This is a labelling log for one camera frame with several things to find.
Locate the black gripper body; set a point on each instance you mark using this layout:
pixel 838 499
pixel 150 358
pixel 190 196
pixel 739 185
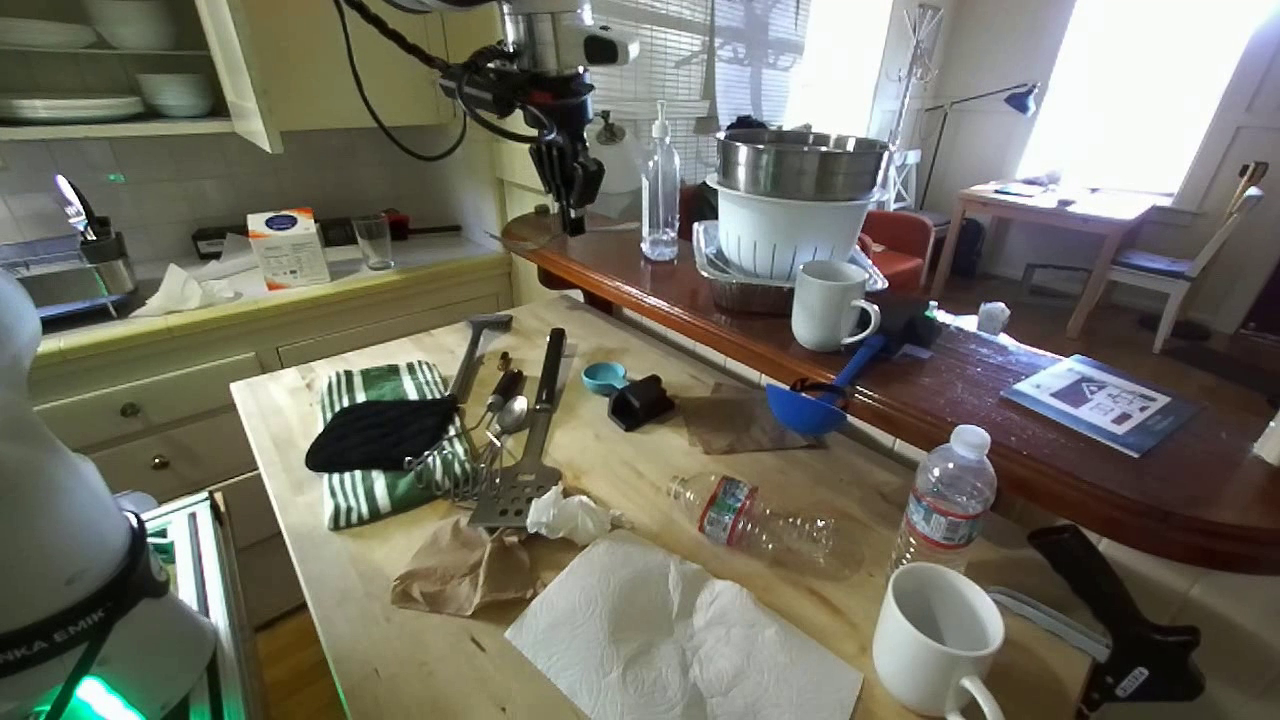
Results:
pixel 566 162

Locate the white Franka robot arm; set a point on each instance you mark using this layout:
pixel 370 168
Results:
pixel 55 533

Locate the teal measuring cup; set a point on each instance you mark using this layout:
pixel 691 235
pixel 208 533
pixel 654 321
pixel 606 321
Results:
pixel 606 376

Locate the white mug with fork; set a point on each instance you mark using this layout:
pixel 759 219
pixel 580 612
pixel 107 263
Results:
pixel 826 306

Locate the clear hand sanitizer bottle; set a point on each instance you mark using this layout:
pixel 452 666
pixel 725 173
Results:
pixel 661 203

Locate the drinking glass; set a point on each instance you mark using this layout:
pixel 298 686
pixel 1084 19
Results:
pixel 375 242

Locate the small black pouch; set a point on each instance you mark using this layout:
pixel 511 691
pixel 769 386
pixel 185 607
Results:
pixel 640 402

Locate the stainless steel bowl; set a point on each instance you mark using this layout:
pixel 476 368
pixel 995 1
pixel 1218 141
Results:
pixel 802 166

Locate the kitchen utensils pile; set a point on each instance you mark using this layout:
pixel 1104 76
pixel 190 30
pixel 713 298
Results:
pixel 535 452

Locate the white carton box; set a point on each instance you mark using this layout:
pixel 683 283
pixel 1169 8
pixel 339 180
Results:
pixel 287 245

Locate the black cloth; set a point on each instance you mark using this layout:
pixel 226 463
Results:
pixel 382 434

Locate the blue bowl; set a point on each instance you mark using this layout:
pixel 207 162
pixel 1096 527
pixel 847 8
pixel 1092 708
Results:
pixel 806 405

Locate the crumpled white tissue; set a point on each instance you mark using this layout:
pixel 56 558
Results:
pixel 566 515

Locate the green white striped towel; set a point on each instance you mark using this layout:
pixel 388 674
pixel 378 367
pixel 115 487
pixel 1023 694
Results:
pixel 385 500

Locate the crushed plastic bottle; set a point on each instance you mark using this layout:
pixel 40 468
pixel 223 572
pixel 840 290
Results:
pixel 763 527

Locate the crumpled brown paper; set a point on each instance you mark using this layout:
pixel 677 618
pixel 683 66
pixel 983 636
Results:
pixel 463 572

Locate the cream kitchen counter with drawers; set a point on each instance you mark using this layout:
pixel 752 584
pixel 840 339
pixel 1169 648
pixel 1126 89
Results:
pixel 200 373

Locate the white bowl on shelf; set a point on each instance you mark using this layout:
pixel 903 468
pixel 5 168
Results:
pixel 177 95

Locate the small white jar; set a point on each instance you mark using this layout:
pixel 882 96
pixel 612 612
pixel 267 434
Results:
pixel 995 319

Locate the white paper napkin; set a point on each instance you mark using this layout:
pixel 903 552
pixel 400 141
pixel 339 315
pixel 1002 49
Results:
pixel 666 641

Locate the blue desk lamp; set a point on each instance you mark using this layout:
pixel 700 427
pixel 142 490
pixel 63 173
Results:
pixel 1023 96

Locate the knife holder with utensils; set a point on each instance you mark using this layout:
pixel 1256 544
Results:
pixel 107 263

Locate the upright plastic water bottle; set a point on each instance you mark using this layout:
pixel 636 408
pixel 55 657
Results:
pixel 950 500

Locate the wooden desk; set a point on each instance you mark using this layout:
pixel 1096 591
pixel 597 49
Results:
pixel 1054 206

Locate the dark wooden bar counter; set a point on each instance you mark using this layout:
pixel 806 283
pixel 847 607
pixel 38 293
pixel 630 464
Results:
pixel 1015 440

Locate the stack of white plates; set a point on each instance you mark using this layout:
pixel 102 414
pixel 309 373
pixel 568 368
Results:
pixel 81 111

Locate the empty white mug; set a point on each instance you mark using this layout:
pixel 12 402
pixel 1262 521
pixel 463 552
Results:
pixel 932 641

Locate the blue magazine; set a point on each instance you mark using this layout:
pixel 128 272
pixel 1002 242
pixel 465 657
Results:
pixel 1100 405

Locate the white wooden chair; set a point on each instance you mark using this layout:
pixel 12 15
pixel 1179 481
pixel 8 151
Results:
pixel 1161 263

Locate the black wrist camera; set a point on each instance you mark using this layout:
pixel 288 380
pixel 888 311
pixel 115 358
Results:
pixel 521 80

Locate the cream wall cabinet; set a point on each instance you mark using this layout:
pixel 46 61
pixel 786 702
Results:
pixel 246 80

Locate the aluminium robot stand frame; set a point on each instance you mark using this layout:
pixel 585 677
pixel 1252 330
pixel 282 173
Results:
pixel 200 584

